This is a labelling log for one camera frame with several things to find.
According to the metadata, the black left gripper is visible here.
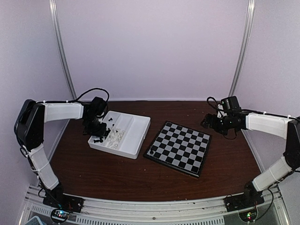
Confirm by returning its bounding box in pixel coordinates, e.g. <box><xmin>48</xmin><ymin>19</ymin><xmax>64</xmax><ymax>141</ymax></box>
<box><xmin>84</xmin><ymin>116</ymin><xmax>107</xmax><ymax>137</ymax></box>

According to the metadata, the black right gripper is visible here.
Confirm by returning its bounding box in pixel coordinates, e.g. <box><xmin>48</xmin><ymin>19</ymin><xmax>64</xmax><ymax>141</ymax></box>
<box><xmin>200</xmin><ymin>113</ymin><xmax>233</xmax><ymax>135</ymax></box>

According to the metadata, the white compartment tray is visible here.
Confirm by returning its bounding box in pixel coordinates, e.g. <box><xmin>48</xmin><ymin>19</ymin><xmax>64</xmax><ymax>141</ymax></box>
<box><xmin>88</xmin><ymin>111</ymin><xmax>150</xmax><ymax>159</ymax></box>

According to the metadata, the black silver chessboard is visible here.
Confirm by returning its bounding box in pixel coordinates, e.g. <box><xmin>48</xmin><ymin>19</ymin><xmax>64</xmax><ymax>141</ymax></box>
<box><xmin>143</xmin><ymin>121</ymin><xmax>212</xmax><ymax>178</ymax></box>

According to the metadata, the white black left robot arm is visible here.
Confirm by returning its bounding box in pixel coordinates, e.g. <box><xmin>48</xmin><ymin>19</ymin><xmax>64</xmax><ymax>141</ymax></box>
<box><xmin>14</xmin><ymin>97</ymin><xmax>107</xmax><ymax>208</ymax></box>

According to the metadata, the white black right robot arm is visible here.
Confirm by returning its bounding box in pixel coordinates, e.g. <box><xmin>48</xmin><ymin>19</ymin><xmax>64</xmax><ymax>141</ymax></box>
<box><xmin>201</xmin><ymin>96</ymin><xmax>300</xmax><ymax>207</ymax></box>

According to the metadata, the black chess piece pile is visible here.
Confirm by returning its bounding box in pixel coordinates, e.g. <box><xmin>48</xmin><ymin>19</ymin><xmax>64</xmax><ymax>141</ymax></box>
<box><xmin>103</xmin><ymin>128</ymin><xmax>111</xmax><ymax>139</ymax></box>

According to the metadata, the white chess piece pile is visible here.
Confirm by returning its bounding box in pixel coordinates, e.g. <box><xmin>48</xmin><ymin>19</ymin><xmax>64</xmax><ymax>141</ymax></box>
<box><xmin>106</xmin><ymin>128</ymin><xmax>125</xmax><ymax>150</ymax></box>

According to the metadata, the left round circuit board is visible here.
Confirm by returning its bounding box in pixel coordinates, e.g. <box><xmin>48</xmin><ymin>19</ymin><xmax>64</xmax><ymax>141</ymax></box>
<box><xmin>50</xmin><ymin>209</ymin><xmax>70</xmax><ymax>223</ymax></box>

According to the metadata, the round circuit board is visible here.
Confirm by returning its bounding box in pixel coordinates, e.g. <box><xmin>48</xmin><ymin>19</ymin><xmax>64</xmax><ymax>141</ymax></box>
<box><xmin>50</xmin><ymin>209</ymin><xmax>70</xmax><ymax>223</ymax></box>
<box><xmin>239</xmin><ymin>209</ymin><xmax>258</xmax><ymax>223</ymax></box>

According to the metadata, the right round circuit board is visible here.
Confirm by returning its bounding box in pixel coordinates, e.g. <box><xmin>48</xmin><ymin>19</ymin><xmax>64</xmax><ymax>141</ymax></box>
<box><xmin>239</xmin><ymin>209</ymin><xmax>258</xmax><ymax>223</ymax></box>

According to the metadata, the black pawn tray front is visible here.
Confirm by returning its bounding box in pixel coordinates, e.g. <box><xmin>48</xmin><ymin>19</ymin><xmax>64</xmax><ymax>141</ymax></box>
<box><xmin>93</xmin><ymin>139</ymin><xmax>103</xmax><ymax>143</ymax></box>

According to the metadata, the blue plastic basket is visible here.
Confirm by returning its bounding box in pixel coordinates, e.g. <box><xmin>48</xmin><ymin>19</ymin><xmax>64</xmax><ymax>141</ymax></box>
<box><xmin>25</xmin><ymin>216</ymin><xmax>46</xmax><ymax>225</ymax></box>

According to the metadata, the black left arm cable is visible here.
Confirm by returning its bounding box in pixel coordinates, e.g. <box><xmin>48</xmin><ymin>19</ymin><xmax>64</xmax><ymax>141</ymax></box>
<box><xmin>70</xmin><ymin>88</ymin><xmax>110</xmax><ymax>111</ymax></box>

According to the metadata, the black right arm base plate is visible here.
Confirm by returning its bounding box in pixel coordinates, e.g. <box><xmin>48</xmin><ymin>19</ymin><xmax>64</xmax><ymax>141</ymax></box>
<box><xmin>224</xmin><ymin>194</ymin><xmax>265</xmax><ymax>212</ymax></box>

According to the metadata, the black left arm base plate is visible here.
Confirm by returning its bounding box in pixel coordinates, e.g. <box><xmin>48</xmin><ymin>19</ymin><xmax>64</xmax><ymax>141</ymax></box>
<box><xmin>43</xmin><ymin>195</ymin><xmax>84</xmax><ymax>213</ymax></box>

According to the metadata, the aluminium front rail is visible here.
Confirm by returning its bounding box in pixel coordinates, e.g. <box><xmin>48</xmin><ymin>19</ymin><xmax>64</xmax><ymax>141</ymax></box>
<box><xmin>20</xmin><ymin>184</ymin><xmax>291</xmax><ymax>225</ymax></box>

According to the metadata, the right aluminium frame post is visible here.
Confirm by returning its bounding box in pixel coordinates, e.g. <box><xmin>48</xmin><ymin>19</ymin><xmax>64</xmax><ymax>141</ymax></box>
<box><xmin>229</xmin><ymin>0</ymin><xmax>255</xmax><ymax>97</ymax></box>

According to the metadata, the aluminium frame post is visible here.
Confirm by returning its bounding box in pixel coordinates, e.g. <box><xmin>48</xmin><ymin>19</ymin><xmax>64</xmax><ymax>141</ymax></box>
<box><xmin>229</xmin><ymin>0</ymin><xmax>255</xmax><ymax>97</ymax></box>
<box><xmin>49</xmin><ymin>0</ymin><xmax>77</xmax><ymax>99</ymax></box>

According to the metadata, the left aluminium frame post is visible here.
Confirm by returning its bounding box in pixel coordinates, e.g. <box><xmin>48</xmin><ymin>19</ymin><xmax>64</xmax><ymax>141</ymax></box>
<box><xmin>49</xmin><ymin>0</ymin><xmax>77</xmax><ymax>99</ymax></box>

